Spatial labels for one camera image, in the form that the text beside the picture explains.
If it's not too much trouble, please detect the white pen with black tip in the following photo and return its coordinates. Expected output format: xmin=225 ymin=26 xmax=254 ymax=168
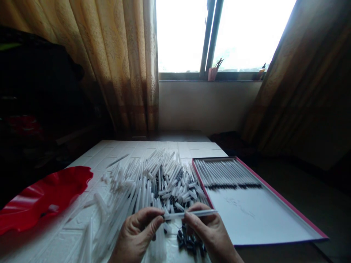
xmin=163 ymin=209 xmax=219 ymax=221

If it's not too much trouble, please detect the red wavy plastic tray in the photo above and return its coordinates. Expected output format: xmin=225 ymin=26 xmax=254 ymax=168
xmin=0 ymin=165 xmax=94 ymax=236

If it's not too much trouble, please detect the person's right hand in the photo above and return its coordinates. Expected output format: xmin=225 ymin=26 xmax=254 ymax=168
xmin=184 ymin=202 xmax=234 ymax=257

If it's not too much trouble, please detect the white box with pink rim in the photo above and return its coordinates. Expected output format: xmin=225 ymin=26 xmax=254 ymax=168
xmin=191 ymin=156 xmax=329 ymax=247

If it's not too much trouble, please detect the pile of small black caps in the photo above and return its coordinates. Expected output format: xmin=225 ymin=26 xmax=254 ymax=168
xmin=177 ymin=226 xmax=208 ymax=258

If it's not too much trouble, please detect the pile of white pen parts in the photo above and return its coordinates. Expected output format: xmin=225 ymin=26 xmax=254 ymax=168
xmin=82 ymin=148 xmax=214 ymax=263

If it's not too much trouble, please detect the window with dark frame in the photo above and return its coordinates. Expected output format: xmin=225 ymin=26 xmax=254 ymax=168
xmin=155 ymin=0 xmax=298 ymax=82

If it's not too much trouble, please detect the single white pen tube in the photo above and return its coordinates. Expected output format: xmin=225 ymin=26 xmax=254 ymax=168
xmin=106 ymin=153 xmax=130 ymax=168

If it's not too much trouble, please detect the dark furniture with red items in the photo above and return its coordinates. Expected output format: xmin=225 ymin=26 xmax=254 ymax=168
xmin=0 ymin=26 xmax=116 ymax=170

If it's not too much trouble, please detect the pink cup with sticks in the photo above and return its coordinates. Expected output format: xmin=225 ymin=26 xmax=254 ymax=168
xmin=207 ymin=58 xmax=224 ymax=82

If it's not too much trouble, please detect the row of assembled pens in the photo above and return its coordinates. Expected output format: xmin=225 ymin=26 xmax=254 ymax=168
xmin=195 ymin=158 xmax=263 ymax=191

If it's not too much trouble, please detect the person's left hand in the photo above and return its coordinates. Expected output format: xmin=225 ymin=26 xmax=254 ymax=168
xmin=117 ymin=207 xmax=165 ymax=259

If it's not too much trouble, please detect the white brick-pattern mat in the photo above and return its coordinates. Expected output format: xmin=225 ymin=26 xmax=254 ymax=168
xmin=0 ymin=140 xmax=230 ymax=263

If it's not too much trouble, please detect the beige patterned curtain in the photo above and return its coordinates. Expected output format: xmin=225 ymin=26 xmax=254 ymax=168
xmin=0 ymin=0 xmax=159 ymax=137
xmin=241 ymin=0 xmax=351 ymax=172

